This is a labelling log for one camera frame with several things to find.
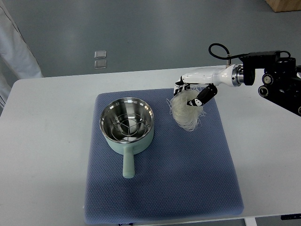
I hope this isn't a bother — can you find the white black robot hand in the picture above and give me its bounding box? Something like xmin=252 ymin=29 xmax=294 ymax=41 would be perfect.
xmin=174 ymin=65 xmax=244 ymax=106

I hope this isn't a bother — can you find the blue textured mat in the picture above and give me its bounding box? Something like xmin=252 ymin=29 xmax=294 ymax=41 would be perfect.
xmin=84 ymin=89 xmax=244 ymax=225

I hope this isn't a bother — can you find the white vermicelli noodle bundle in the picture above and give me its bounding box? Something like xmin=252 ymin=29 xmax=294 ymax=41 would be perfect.
xmin=166 ymin=86 xmax=206 ymax=132

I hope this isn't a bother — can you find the wooden box corner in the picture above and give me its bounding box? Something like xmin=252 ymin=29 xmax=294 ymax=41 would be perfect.
xmin=265 ymin=0 xmax=301 ymax=12

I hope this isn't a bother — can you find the black cable loop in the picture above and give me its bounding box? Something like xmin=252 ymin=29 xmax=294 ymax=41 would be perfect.
xmin=208 ymin=43 xmax=244 ymax=65

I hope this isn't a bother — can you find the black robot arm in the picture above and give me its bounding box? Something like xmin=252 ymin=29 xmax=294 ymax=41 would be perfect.
xmin=238 ymin=50 xmax=301 ymax=116

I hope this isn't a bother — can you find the wire steaming rack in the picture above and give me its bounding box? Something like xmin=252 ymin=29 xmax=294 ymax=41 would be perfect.
xmin=111 ymin=113 xmax=150 ymax=142

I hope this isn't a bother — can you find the lower metal floor plate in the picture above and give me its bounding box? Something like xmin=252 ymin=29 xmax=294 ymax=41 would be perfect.
xmin=94 ymin=59 xmax=107 ymax=69

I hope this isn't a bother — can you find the mint green steel pot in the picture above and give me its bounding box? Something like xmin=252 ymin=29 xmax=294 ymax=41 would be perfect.
xmin=100 ymin=97 xmax=154 ymax=179

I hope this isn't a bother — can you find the upper metal floor plate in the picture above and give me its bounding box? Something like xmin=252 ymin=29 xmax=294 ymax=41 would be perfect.
xmin=94 ymin=50 xmax=107 ymax=59

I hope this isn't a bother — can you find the person in white coat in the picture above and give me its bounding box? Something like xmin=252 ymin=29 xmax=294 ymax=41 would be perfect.
xmin=0 ymin=0 xmax=44 ymax=109

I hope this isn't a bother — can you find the metal floor plate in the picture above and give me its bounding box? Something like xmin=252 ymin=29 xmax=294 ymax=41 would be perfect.
xmin=94 ymin=59 xmax=107 ymax=69
xmin=94 ymin=50 xmax=107 ymax=59

